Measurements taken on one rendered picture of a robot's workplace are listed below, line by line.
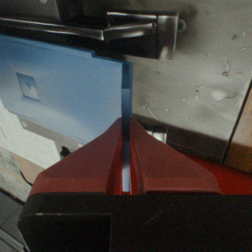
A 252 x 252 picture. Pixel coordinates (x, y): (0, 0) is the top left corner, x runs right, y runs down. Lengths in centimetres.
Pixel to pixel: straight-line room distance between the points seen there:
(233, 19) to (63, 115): 15
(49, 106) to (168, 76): 12
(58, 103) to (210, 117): 15
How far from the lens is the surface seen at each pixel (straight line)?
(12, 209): 563
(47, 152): 50
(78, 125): 17
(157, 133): 16
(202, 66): 21
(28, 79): 19
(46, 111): 19
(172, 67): 22
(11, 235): 536
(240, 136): 25
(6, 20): 19
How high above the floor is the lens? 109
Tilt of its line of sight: 41 degrees down
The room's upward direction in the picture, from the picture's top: 141 degrees counter-clockwise
